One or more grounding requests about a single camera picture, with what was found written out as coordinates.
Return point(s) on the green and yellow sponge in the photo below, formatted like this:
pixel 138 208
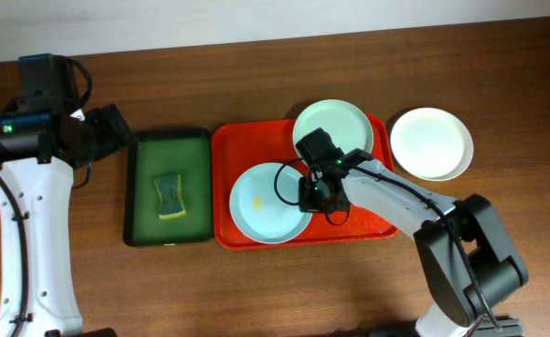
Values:
pixel 170 197

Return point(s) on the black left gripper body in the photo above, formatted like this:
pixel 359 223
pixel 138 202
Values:
pixel 111 129

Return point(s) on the light blue plate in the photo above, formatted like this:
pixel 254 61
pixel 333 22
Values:
pixel 262 204

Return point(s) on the light green plate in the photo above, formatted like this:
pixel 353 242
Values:
pixel 347 125

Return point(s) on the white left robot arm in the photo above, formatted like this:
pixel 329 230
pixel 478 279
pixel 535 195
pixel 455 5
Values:
pixel 39 152

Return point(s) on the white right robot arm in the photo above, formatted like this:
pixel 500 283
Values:
pixel 467 256

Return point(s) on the white plate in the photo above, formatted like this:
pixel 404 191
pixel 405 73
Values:
pixel 431 144

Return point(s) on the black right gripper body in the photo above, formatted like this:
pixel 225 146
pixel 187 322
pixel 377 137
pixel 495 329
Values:
pixel 318 201

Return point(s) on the red plastic tray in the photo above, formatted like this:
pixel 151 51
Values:
pixel 238 147

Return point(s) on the green tray with black rim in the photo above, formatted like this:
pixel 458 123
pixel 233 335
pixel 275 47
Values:
pixel 159 153

